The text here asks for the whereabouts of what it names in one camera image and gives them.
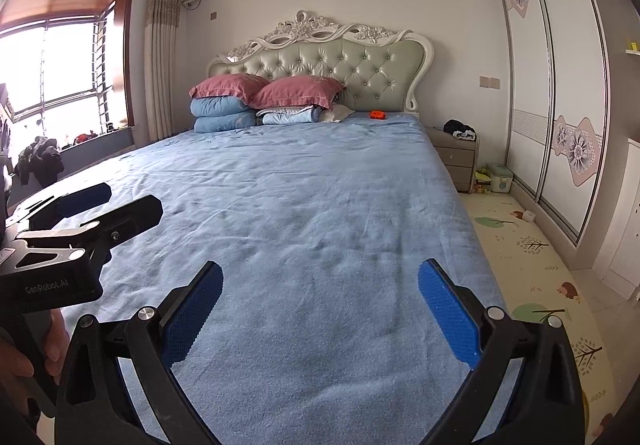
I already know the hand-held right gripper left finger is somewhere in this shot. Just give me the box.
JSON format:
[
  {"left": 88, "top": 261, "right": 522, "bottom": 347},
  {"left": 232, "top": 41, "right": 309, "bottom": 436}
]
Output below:
[{"left": 55, "top": 261, "right": 224, "bottom": 445}]

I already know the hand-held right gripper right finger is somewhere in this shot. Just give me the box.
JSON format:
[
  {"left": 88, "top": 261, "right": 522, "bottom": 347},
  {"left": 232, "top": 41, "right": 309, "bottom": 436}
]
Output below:
[{"left": 417, "top": 258, "right": 586, "bottom": 445}]

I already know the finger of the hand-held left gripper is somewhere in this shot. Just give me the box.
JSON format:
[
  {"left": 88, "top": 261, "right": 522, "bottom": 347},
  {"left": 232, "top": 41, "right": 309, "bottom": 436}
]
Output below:
[
  {"left": 9, "top": 182, "right": 112, "bottom": 227},
  {"left": 17, "top": 195, "right": 164, "bottom": 253}
]

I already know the person's left hand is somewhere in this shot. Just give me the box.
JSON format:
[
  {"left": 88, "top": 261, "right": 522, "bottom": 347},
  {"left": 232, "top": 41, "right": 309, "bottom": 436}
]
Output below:
[{"left": 0, "top": 307, "right": 71, "bottom": 421}]

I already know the dark clothes heap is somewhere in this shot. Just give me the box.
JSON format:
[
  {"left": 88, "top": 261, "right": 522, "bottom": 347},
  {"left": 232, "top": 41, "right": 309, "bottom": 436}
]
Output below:
[{"left": 15, "top": 136, "right": 65, "bottom": 186}]

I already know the printed play mat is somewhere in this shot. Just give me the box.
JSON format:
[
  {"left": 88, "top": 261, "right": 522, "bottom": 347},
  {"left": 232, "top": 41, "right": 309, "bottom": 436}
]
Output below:
[{"left": 457, "top": 190, "right": 616, "bottom": 445}]

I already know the blue folded quilt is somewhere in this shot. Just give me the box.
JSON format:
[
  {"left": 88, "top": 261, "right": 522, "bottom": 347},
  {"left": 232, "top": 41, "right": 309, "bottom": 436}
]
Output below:
[{"left": 190, "top": 96, "right": 258, "bottom": 134}]

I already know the green storage box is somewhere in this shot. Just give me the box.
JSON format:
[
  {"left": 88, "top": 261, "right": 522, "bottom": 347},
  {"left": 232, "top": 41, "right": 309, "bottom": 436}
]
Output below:
[{"left": 487, "top": 162, "right": 513, "bottom": 193}]

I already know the grey nightstand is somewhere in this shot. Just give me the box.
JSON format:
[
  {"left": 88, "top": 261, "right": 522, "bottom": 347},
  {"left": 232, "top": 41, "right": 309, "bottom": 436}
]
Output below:
[{"left": 425, "top": 126, "right": 478, "bottom": 193}]

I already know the pink pillow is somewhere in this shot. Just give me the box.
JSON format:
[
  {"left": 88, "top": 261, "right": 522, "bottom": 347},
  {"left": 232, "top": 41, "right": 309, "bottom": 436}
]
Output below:
[
  {"left": 248, "top": 76, "right": 347, "bottom": 110},
  {"left": 189, "top": 73, "right": 271, "bottom": 103}
]

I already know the beige curtain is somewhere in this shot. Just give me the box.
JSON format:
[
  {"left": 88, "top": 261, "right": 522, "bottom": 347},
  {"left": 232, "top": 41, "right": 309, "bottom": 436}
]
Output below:
[{"left": 145, "top": 0, "right": 185, "bottom": 143}]

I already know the bed with tufted headboard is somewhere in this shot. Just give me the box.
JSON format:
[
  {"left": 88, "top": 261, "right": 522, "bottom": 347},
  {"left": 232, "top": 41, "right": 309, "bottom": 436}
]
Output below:
[{"left": 10, "top": 10, "right": 508, "bottom": 445}]

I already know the light patterned folded blanket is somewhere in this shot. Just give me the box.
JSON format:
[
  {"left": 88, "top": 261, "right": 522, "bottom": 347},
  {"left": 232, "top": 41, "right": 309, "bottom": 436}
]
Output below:
[{"left": 256, "top": 106, "right": 326, "bottom": 126}]

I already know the dark cloth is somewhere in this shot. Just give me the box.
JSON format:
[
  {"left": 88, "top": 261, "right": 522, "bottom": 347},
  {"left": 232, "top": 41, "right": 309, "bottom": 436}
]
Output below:
[{"left": 443, "top": 119, "right": 476, "bottom": 141}]

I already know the white cabinet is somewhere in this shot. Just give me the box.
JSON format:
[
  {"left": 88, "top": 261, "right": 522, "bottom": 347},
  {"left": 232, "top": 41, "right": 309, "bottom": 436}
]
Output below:
[{"left": 592, "top": 138, "right": 640, "bottom": 301}]

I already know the white cloth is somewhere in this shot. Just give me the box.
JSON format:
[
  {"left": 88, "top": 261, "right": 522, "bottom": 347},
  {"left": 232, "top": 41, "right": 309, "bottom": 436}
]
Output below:
[{"left": 320, "top": 104, "right": 357, "bottom": 123}]

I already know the white floral sliding wardrobe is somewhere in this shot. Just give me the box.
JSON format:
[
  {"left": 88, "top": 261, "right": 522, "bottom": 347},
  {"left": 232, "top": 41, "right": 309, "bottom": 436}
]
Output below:
[{"left": 494, "top": 0, "right": 626, "bottom": 246}]

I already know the window with wooden frame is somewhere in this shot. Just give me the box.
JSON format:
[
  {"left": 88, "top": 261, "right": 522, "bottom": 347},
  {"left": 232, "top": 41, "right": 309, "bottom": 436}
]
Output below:
[{"left": 0, "top": 0, "right": 136, "bottom": 141}]

